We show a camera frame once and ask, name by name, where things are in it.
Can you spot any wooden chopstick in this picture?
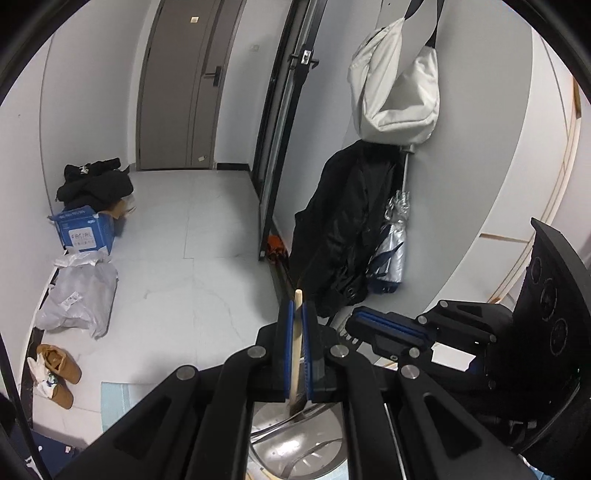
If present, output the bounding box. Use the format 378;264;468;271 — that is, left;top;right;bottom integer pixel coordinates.
288;289;304;416

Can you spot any white shoulder bag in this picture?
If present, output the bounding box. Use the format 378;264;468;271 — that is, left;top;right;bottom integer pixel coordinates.
348;1;441;146

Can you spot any silver folded umbrella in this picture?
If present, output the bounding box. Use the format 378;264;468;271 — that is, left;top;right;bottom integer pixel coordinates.
367;145;415;294

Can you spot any white utensil holder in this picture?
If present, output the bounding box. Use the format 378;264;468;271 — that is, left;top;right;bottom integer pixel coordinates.
245;402;349;480

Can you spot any black hanging jacket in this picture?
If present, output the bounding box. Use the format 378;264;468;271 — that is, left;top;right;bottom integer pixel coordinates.
290;140;403;318

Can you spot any orange object on floor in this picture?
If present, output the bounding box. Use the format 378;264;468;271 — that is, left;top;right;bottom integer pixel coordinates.
259;235;288;264

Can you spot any teal checkered tablecloth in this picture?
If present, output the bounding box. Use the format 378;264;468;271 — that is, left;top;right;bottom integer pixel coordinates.
100;382;155;432

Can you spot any grey plastic bag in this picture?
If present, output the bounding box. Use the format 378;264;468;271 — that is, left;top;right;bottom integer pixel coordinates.
35;250;118;339

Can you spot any tan shoe far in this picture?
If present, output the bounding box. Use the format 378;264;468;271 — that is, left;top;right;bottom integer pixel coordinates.
36;344;82;384

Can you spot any tan shoe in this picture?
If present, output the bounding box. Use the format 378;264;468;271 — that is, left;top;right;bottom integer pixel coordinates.
36;344;82;384
27;356;73;410

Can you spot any tan shoe near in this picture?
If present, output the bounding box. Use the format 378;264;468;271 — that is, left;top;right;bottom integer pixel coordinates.
27;356;73;410

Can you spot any navy jordan shoe box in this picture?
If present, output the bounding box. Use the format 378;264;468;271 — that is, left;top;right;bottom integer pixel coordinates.
9;426;80;478

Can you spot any blue facial cardboard box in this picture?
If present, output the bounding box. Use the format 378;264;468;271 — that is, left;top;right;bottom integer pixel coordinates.
48;206;115;254

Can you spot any black clothes pile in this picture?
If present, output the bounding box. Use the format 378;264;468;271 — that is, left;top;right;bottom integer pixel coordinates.
56;157;134;213

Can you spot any black framed glass door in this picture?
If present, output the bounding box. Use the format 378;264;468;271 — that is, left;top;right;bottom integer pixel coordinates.
252;0;328;259

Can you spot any grey entrance door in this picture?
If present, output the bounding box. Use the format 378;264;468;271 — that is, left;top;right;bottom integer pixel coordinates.
136;0;245;170

